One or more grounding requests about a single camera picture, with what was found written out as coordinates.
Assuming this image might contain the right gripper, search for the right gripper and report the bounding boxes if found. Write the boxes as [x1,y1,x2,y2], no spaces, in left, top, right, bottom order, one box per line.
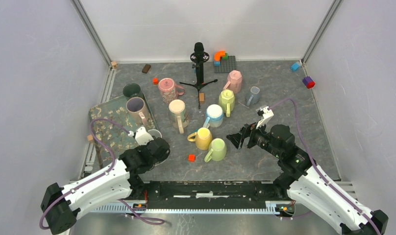
[225,118,282,159]

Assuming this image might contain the salmon flower mug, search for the salmon flower mug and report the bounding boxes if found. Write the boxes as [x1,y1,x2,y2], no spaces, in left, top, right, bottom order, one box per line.
[148,129,162,139]

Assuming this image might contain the iridescent pink mug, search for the iridescent pink mug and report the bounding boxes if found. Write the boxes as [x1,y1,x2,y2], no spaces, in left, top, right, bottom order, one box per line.
[126,97,151,127]

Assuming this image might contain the dark green mug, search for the dark green mug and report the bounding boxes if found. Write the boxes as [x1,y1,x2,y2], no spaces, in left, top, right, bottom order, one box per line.
[123,83,145,99]

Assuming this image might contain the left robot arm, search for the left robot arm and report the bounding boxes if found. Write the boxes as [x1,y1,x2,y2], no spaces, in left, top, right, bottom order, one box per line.
[40,138,170,235]

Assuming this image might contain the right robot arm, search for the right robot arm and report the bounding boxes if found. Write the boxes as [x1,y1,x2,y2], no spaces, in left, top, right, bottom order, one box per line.
[226,123,389,235]

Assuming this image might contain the light green mug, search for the light green mug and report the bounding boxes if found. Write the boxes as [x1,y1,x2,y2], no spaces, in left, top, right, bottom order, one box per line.
[204,138,227,163]

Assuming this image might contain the blue white mug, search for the blue white mug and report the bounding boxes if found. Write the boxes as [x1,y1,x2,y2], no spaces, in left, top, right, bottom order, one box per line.
[203,104,223,128]

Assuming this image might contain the small grey-blue mug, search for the small grey-blue mug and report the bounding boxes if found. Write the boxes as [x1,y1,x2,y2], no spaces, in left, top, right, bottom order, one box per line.
[246,86,261,107]

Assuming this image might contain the yellow-green octagonal mug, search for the yellow-green octagonal mug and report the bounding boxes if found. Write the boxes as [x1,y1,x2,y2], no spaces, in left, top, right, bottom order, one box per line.
[218,89,235,117]

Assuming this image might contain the yellow mug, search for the yellow mug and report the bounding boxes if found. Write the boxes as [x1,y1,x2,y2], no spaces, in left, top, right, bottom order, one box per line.
[187,127,213,150]

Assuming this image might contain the pink octagonal mug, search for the pink octagonal mug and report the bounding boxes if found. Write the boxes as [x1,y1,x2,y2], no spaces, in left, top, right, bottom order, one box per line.
[223,70,242,94]

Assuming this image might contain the tall seashell cream mug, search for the tall seashell cream mug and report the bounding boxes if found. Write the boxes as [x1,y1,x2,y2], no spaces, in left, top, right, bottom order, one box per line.
[169,99,189,134]

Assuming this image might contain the pink ghost pattern mug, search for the pink ghost pattern mug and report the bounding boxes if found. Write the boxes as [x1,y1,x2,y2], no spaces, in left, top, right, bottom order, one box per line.
[158,78,185,104]

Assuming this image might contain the red cube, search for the red cube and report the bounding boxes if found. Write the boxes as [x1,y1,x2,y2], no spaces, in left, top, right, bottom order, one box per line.
[188,154,196,162]

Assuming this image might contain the grey lego baseplate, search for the grey lego baseplate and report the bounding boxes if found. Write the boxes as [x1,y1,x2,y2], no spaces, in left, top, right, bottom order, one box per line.
[214,56,237,73]

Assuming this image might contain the orange curved block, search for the orange curved block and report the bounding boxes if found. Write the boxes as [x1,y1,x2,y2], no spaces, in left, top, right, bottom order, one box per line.
[214,50,225,61]

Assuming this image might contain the purple red block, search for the purple red block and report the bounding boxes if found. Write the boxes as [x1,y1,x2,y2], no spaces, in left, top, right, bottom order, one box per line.
[302,76,316,89]

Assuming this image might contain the blue block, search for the blue block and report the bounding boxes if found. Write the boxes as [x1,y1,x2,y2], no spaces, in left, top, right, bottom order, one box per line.
[290,61,301,71]

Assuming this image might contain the black microphone on tripod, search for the black microphone on tripod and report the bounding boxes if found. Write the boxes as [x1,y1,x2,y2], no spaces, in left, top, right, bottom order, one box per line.
[180,42,218,98]

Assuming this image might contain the brown block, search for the brown block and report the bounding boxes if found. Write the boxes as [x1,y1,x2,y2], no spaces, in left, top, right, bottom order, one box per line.
[142,64,151,74]

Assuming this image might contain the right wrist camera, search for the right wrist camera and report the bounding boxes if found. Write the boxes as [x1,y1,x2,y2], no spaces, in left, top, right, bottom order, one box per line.
[256,106,274,129]

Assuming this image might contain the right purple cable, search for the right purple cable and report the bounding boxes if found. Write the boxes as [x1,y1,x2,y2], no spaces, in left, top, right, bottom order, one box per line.
[269,98,382,235]

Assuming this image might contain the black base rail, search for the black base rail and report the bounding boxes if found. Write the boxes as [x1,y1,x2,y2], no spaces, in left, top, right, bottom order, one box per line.
[125,181,290,210]

